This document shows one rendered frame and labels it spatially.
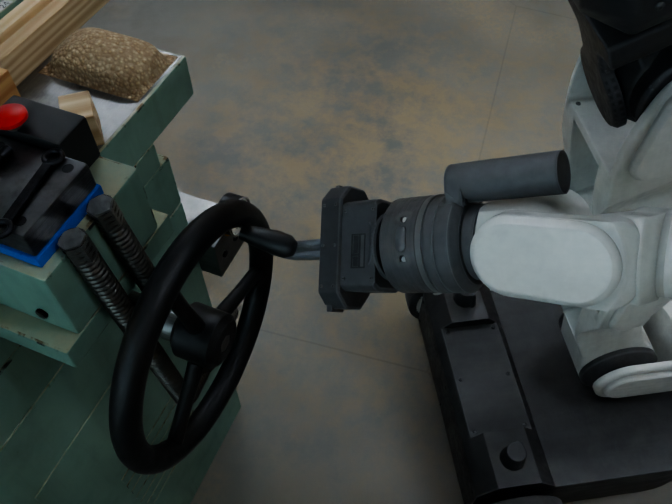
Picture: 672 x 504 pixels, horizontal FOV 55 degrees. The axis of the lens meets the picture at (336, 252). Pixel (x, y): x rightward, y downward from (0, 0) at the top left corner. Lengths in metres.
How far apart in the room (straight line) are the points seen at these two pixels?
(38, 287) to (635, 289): 0.47
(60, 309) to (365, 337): 1.08
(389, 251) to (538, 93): 1.77
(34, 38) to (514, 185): 0.60
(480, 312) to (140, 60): 0.90
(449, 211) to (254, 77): 1.78
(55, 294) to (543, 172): 0.41
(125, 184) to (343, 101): 1.59
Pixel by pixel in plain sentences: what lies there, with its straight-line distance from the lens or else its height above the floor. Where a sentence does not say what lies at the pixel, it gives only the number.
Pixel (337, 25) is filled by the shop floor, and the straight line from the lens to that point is 2.50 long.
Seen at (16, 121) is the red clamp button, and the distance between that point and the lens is 0.62.
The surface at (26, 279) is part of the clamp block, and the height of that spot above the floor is 0.95.
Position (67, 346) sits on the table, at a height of 0.87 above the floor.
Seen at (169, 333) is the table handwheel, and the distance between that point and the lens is 0.68.
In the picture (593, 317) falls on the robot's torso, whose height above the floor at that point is 0.53.
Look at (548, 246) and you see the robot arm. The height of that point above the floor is 1.03.
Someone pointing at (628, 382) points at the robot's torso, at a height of 0.31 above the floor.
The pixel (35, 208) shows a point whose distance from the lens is 0.57.
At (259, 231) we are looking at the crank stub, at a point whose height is 0.90.
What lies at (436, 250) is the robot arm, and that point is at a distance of 0.54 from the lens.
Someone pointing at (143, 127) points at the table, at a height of 0.87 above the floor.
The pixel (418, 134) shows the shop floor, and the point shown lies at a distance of 2.06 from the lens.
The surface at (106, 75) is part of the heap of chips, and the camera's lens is 0.82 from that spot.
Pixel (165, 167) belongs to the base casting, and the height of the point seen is 0.79.
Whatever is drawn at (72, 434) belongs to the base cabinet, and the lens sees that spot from 0.92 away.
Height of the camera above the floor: 1.40
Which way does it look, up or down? 53 degrees down
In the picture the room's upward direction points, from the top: straight up
